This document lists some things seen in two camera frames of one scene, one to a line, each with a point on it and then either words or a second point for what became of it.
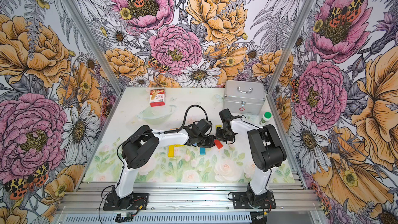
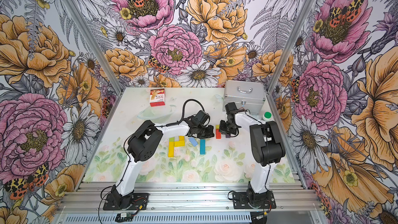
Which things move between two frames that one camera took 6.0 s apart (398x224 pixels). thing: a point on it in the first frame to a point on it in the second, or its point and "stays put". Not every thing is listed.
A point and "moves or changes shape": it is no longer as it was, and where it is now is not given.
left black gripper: [210, 143] to [209, 134]
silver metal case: [242, 97] stays put
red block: [218, 143] moves or changes shape
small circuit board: [125, 217] stays put
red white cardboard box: [157, 97] stays put
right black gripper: [218, 137] to [222, 129]
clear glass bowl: [156, 115] stays put
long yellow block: [171, 151] stays put
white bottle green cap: [266, 117] stays put
